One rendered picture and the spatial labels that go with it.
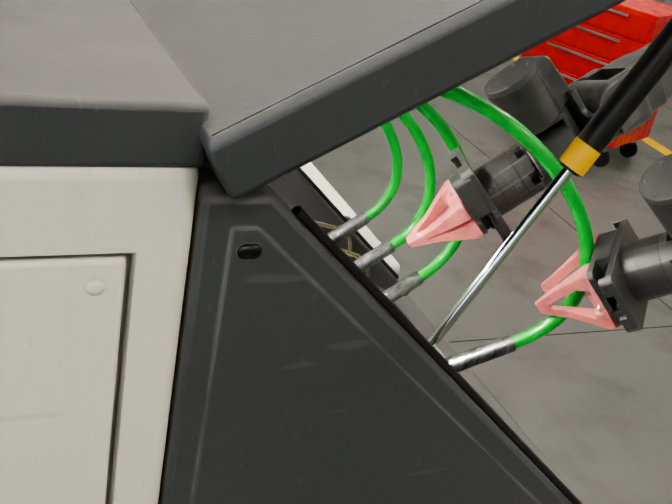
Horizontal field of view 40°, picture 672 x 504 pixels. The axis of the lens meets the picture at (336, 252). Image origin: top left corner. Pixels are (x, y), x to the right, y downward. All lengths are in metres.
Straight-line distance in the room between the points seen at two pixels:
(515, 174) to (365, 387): 0.44
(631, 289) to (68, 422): 0.55
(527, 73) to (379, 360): 0.44
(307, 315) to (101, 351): 0.12
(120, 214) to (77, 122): 0.05
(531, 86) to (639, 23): 4.14
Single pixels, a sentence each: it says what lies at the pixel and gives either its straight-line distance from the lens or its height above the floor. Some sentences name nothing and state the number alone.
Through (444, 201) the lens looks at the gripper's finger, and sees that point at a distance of 1.00.
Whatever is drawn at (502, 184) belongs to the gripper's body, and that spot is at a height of 1.31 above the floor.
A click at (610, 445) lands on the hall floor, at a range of 2.99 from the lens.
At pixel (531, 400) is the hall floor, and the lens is 3.05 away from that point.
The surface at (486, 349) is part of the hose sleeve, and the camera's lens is 0.95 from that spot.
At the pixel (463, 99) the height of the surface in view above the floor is 1.42.
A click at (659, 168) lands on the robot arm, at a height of 1.40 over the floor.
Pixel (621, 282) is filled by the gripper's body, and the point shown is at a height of 1.29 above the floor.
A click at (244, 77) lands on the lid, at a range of 0.48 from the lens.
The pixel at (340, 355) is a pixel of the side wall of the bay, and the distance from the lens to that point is 0.55.
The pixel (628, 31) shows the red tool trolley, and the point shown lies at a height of 0.75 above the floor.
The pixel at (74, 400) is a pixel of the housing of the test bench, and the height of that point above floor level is 1.33.
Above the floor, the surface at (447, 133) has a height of 1.32.
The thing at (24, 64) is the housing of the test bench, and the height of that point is 1.50.
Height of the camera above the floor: 1.65
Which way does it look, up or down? 27 degrees down
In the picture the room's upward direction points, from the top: 12 degrees clockwise
